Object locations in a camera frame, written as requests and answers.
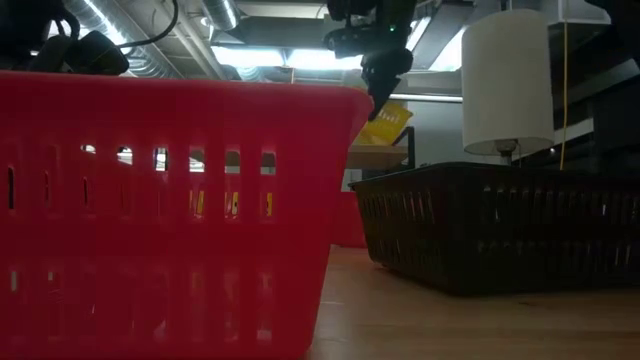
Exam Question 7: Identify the wide silver ceiling duct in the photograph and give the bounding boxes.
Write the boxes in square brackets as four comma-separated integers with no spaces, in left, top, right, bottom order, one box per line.
[59,0,181,80]

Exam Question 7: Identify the yellow hanging cable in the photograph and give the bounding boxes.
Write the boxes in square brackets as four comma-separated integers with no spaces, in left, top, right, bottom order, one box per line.
[558,22,571,171]

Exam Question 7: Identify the horizontal grey ceiling pipe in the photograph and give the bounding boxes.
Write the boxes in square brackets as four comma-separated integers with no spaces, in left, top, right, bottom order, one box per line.
[388,93,464,104]

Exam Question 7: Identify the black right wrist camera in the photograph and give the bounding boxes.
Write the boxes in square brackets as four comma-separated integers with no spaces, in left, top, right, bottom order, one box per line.
[323,27,401,60]

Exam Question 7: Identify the bright ceiling light panel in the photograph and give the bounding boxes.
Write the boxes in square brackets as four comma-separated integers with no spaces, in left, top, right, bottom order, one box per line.
[209,45,364,71]

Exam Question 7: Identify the narrow silver ceiling duct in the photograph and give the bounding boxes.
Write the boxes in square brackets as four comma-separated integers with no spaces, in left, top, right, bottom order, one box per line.
[201,0,240,32]

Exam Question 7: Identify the black plastic slotted basket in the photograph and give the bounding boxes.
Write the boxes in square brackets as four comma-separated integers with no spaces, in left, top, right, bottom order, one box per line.
[348,161,640,296]

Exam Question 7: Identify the large red plastic basket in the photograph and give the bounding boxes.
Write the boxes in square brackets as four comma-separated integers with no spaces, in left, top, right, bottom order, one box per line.
[0,69,375,360]

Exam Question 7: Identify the white cylindrical table lamp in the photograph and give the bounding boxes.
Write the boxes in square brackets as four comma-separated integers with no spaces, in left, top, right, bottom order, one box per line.
[460,8,555,169]

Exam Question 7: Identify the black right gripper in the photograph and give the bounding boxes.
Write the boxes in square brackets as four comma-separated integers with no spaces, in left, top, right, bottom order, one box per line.
[327,0,419,122]

